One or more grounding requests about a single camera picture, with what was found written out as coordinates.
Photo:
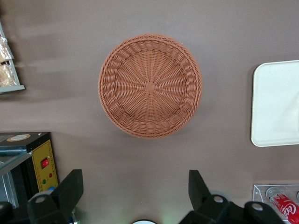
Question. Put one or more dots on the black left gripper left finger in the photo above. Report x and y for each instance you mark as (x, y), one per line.
(63, 196)

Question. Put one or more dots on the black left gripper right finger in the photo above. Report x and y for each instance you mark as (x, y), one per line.
(201, 198)

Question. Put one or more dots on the beige plastic tray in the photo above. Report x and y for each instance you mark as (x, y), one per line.
(268, 105)

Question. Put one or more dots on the tray with snack bags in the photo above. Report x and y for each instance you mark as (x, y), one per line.
(11, 89)

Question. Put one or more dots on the round brown wicker basket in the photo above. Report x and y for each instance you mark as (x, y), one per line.
(149, 86)

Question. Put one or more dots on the black yellow food warmer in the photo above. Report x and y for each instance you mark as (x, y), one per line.
(42, 158)

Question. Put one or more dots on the clear acrylic bottle rack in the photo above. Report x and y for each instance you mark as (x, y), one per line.
(259, 193)

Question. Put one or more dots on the red cola bottle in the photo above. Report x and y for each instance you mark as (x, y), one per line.
(283, 205)

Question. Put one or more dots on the clear bag of snacks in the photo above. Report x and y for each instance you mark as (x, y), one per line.
(4, 50)
(7, 75)

